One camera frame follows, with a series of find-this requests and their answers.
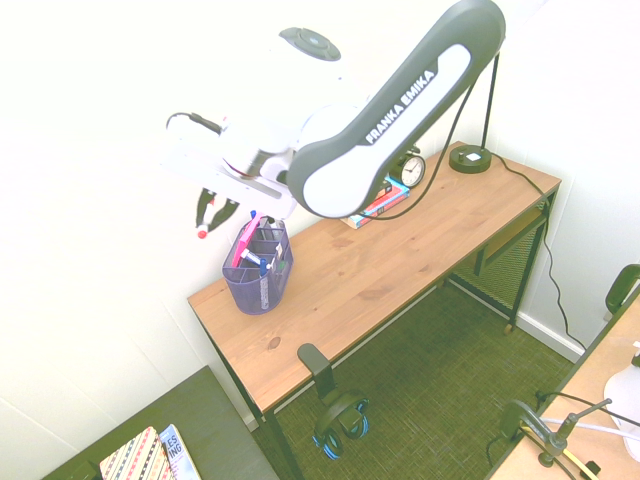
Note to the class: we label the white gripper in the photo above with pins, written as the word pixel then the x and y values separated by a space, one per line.
pixel 240 192

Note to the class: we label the white marker red cap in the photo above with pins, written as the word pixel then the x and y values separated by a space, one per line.
pixel 202 233

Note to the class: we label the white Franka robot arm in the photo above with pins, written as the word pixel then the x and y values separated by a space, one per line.
pixel 400 100

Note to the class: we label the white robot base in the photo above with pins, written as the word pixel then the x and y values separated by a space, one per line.
pixel 625 405

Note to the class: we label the white marker blue cap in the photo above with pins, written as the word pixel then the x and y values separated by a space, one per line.
pixel 256 259

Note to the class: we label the green capped marker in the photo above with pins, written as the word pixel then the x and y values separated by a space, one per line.
pixel 280 268

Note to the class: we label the pink notepad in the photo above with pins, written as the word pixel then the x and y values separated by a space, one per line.
pixel 245 242

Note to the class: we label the purple mesh desk organizer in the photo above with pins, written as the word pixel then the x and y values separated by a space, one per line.
pixel 250 295

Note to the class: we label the blue book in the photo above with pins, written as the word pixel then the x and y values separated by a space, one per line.
pixel 360 220

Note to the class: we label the red book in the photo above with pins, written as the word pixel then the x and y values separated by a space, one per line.
pixel 387 200

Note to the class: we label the black headphone hanger clamp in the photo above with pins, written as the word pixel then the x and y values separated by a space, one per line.
pixel 320 365

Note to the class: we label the black twin-bell alarm clock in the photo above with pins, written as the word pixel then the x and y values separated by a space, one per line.
pixel 412 169

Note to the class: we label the white and blue magazine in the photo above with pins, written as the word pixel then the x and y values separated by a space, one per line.
pixel 182 455

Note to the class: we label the black and blue headphones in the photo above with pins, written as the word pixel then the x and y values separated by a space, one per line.
pixel 340 425

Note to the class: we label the black desk lamp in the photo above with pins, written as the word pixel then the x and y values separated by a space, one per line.
pixel 470 159

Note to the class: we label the black table clamp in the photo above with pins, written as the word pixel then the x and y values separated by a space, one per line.
pixel 527 420

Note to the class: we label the black curved chair back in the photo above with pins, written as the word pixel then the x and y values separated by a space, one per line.
pixel 620 287

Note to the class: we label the light wooden table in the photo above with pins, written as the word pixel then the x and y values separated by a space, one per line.
pixel 615 350

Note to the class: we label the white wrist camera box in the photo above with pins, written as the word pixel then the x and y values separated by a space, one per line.
pixel 197 145

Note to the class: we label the wooden desk black frame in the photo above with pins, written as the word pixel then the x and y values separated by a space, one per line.
pixel 375 280

